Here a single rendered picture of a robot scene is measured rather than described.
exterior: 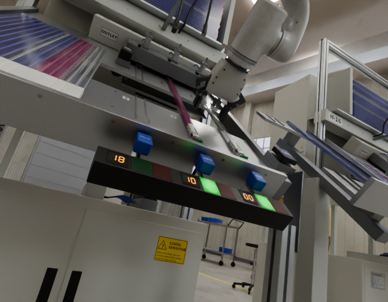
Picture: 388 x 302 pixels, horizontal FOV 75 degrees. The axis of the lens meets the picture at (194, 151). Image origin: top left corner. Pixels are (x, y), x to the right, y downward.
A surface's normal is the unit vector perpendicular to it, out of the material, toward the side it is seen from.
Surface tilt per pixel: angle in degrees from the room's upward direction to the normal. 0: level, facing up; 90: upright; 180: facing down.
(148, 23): 90
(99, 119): 133
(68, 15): 90
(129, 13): 90
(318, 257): 90
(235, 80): 143
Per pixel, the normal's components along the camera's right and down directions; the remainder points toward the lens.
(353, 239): -0.67, -0.35
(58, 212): 0.44, -0.19
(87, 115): 0.19, 0.49
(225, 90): 0.09, 0.68
